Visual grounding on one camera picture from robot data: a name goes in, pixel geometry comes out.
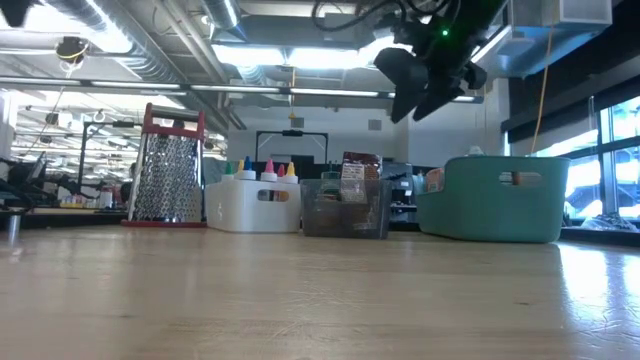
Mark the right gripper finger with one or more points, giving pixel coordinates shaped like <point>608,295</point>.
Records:
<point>437,100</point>
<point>407,80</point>

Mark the orange cereal box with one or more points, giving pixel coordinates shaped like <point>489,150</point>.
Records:
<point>435,180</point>

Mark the red food colouring bottle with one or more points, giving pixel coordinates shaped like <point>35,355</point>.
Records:
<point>281,171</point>

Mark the blue food colouring bottle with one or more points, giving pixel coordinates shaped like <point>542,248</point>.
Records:
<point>247,174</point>

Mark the yellow food colouring bottle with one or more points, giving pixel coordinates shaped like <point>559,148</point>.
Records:
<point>240,166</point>

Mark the green food colouring bottle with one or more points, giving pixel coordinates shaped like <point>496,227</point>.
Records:
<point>228,172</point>

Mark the fluorescent ceiling light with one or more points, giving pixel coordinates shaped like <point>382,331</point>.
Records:
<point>325,92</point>

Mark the green plastic bin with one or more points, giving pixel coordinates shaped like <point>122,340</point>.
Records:
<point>490,215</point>

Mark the grey-brown plastic bin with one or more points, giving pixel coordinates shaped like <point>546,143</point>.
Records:
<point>325,220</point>

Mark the grey cloth pile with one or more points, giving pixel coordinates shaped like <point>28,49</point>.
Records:
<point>607,222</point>

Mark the white plastic bin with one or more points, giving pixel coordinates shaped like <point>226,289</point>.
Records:
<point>240,210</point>

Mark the person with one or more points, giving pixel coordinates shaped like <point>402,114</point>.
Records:
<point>125,190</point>

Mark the silver ventilation duct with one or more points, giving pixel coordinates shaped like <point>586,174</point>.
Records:
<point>520,45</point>

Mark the black background gantry frame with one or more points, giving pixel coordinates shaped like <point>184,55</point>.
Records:
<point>292,133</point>

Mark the round spiral air duct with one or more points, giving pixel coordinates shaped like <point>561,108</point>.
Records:
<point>115,45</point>

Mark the black background rack frame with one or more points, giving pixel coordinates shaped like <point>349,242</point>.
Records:
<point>82,160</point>

